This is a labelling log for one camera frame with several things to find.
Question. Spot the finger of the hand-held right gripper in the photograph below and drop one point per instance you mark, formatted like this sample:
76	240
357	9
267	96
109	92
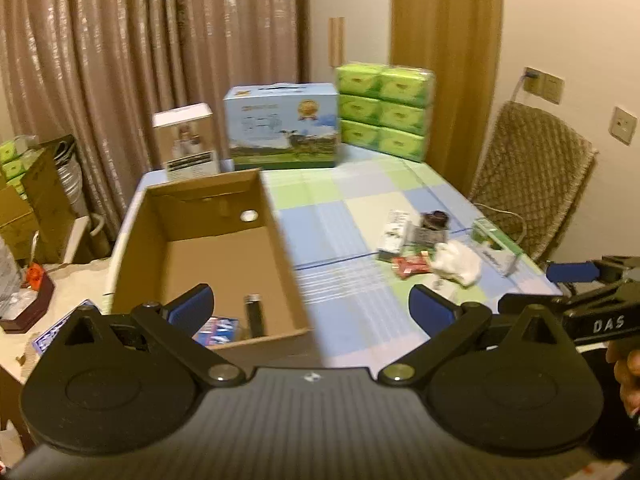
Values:
572	272
590	296

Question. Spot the red snack packet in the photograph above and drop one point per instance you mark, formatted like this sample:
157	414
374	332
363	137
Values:
411	266

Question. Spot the black lighter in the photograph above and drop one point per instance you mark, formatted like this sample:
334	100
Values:
254	316

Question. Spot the clear plastic bag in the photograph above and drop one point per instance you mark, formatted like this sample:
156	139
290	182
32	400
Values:
9	275

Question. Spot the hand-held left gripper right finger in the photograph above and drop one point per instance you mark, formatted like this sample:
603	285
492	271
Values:
429	307

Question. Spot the orange red small item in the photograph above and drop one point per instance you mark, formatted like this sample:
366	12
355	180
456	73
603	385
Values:
36	276

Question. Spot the person's right hand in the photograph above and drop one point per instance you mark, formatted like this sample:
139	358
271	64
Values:
627	375

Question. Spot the green and white box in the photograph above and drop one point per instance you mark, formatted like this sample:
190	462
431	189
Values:
495	247

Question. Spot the white medicine box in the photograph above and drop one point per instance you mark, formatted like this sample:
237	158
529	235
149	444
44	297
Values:
395	235

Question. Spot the chair with quilted cover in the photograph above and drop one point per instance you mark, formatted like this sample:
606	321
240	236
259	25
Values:
530	170

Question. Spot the blue milk carton box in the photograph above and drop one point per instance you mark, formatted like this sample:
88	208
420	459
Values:
282	127

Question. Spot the beige curtain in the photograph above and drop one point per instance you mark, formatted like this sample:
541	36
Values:
150	50

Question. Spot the white cloth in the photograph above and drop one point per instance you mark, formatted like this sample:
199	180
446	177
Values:
457	260

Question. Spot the clear plastic packet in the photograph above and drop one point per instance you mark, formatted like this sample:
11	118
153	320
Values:
427	237

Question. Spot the blue printed booklet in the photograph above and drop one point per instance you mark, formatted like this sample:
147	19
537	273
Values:
55	332

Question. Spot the dark wooden box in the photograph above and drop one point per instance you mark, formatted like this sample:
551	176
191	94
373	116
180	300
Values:
27	310

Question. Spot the stack of green tissue packs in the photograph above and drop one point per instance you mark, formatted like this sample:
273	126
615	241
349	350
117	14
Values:
15	160

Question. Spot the blue snack packet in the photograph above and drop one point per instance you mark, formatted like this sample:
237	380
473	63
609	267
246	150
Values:
220	329

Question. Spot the beige wall socket with holes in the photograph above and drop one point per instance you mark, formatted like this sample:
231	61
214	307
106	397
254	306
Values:
623	125

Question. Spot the dark round snack packet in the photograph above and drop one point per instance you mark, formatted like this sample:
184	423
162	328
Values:
434	220

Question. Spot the bundle of green tissue packs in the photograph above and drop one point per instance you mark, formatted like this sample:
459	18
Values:
385	110

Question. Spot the wooden stick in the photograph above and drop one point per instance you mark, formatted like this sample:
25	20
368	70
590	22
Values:
336	40

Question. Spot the small white product box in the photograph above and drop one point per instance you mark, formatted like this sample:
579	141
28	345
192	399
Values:
187	142

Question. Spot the ribbed metal pot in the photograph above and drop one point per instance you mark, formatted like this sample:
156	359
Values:
70	180

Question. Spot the wall socket with plug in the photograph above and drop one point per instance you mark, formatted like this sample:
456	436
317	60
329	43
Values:
534	80

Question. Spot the brown cardboard box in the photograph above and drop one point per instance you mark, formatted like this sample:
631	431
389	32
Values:
37	195

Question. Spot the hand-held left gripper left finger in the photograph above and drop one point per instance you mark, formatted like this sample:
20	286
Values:
192	307

